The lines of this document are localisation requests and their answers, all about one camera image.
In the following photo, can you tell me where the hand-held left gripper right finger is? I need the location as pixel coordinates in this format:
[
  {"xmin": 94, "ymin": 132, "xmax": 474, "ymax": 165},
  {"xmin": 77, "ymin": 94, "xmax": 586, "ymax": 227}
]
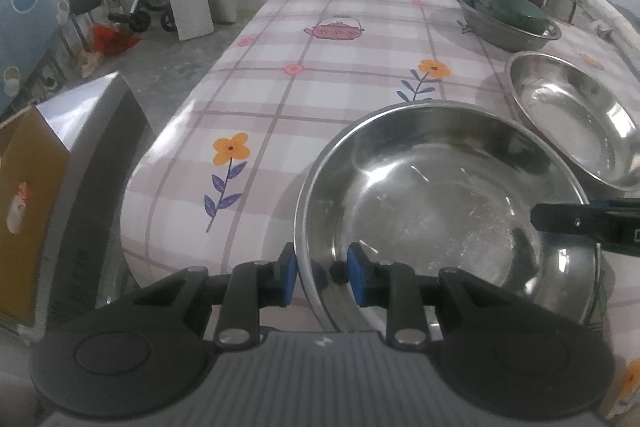
[{"xmin": 347, "ymin": 242, "xmax": 507, "ymax": 349}]

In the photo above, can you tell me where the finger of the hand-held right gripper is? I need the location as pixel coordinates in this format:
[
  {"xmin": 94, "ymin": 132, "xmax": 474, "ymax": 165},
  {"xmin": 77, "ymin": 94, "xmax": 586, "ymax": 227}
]
[{"xmin": 530, "ymin": 201, "xmax": 626, "ymax": 255}]

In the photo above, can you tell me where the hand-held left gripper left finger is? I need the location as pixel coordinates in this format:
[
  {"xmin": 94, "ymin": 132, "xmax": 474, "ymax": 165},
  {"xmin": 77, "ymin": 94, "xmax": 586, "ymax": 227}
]
[{"xmin": 134, "ymin": 242, "xmax": 300, "ymax": 349}]

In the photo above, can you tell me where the shallow steel bowl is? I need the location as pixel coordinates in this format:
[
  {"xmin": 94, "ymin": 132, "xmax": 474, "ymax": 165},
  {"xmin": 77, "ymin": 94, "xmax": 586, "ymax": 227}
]
[{"xmin": 294, "ymin": 102, "xmax": 602, "ymax": 333}]

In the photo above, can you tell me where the medium deep steel bowl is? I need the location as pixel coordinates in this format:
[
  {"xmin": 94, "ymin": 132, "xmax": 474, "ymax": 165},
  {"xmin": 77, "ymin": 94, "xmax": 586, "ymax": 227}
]
[{"xmin": 452, "ymin": 0, "xmax": 562, "ymax": 53}]

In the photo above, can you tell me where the green ceramic bowl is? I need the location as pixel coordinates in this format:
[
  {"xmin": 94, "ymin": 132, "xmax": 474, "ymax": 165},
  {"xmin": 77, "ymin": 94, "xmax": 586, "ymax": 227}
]
[{"xmin": 473, "ymin": 0, "xmax": 551, "ymax": 36}]

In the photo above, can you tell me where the medium steel basin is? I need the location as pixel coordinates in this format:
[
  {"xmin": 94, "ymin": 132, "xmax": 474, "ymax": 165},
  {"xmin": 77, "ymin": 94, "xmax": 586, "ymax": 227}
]
[{"xmin": 504, "ymin": 51, "xmax": 640, "ymax": 192}]

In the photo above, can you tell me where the rolled pink white blanket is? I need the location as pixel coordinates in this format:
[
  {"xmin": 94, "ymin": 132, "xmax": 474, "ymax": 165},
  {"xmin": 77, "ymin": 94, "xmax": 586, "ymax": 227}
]
[{"xmin": 569, "ymin": 0, "xmax": 640, "ymax": 84}]

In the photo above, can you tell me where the grey metal case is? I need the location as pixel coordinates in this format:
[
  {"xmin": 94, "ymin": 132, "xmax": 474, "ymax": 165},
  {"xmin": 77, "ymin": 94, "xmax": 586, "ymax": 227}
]
[{"xmin": 34, "ymin": 71, "xmax": 157, "ymax": 337}]

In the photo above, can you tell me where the yellow cardboard box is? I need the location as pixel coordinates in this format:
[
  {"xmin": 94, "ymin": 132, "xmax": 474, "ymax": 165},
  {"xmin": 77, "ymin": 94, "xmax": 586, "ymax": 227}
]
[{"xmin": 0, "ymin": 106, "xmax": 72, "ymax": 325}]

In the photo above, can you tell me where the red bag on floor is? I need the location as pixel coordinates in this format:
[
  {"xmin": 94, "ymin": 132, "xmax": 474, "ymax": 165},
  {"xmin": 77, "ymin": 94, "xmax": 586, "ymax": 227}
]
[{"xmin": 91, "ymin": 24, "xmax": 142, "ymax": 56}]

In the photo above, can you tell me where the blue printed cloth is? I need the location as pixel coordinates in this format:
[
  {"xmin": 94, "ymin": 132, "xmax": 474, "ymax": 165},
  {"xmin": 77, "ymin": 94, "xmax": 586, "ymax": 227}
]
[{"xmin": 0, "ymin": 0, "xmax": 74, "ymax": 115}]

